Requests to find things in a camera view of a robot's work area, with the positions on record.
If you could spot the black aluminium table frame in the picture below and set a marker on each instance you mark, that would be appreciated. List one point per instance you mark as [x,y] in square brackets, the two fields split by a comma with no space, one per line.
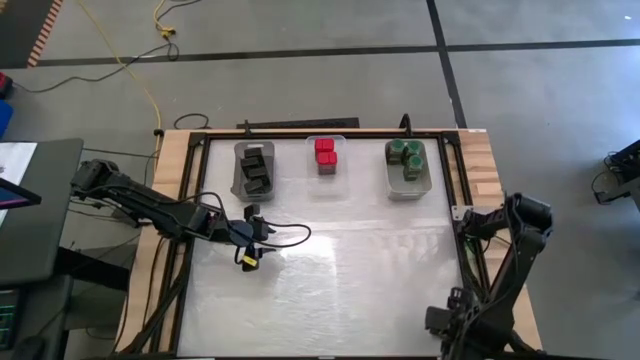
[280,134]

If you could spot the computer with lit panel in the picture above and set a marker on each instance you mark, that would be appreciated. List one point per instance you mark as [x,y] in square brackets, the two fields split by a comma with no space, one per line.
[7,320]

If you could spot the dark grey side table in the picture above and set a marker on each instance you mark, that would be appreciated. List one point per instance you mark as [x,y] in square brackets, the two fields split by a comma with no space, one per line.
[50,225]

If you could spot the black floor strip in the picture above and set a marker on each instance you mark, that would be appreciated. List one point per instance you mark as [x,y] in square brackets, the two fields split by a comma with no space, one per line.
[300,123]

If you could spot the blue object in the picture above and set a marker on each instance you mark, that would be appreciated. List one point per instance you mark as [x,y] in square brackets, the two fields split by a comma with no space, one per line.
[4,117]

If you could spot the black mat orange striped edge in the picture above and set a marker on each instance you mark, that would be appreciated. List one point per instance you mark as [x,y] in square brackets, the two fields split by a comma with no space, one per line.
[20,30]

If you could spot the translucent white plastic bin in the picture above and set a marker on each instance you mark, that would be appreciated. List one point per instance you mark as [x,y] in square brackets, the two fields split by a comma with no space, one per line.
[400,192]

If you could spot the silver mounting plate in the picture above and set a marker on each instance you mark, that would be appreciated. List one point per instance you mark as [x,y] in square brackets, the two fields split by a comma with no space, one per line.
[457,212]

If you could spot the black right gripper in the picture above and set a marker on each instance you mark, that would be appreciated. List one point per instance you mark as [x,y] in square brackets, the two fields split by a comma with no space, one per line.
[452,320]

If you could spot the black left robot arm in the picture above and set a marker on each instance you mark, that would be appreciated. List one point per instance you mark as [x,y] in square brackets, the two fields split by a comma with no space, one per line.
[150,210]

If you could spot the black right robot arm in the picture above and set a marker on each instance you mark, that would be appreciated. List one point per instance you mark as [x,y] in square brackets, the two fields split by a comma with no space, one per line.
[520,235]

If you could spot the clear plastic bin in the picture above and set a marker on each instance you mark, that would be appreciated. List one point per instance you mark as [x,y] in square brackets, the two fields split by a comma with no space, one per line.
[327,185]

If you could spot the red device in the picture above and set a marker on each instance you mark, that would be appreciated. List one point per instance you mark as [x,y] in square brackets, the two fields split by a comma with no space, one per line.
[5,85]

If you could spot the left clear bin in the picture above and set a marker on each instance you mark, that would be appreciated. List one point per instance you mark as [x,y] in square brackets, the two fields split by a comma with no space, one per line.
[237,192]

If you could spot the white paper sheet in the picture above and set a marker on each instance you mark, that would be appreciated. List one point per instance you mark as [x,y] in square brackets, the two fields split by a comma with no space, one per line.
[17,160]

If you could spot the black frame clamp bracket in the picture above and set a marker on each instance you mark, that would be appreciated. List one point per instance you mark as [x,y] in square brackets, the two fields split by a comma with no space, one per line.
[405,124]
[246,126]

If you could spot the tablet with lit screen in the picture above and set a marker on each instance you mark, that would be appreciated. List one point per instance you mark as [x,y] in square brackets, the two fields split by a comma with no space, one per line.
[12,197]

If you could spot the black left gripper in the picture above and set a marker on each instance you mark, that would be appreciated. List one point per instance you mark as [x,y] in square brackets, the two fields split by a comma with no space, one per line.
[243,232]

